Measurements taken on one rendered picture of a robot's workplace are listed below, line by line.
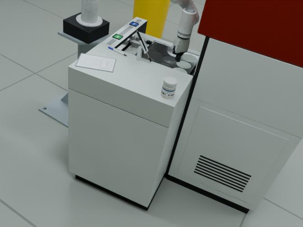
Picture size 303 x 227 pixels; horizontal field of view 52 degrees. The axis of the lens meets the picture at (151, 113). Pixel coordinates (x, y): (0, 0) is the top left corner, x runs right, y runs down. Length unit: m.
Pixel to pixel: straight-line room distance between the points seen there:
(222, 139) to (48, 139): 1.42
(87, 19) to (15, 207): 1.37
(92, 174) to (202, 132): 0.81
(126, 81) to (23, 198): 1.14
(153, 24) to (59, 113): 1.68
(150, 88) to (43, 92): 1.71
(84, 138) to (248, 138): 1.02
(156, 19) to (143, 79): 2.23
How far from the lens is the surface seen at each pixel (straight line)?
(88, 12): 2.34
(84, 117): 1.92
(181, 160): 2.28
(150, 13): 3.87
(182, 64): 2.09
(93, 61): 1.83
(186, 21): 1.88
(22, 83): 3.35
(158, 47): 2.24
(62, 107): 2.99
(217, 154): 2.15
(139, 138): 1.80
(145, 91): 1.65
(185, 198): 2.44
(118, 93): 1.68
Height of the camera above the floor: 1.91
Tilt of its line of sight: 39 degrees down
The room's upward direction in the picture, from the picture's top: 12 degrees clockwise
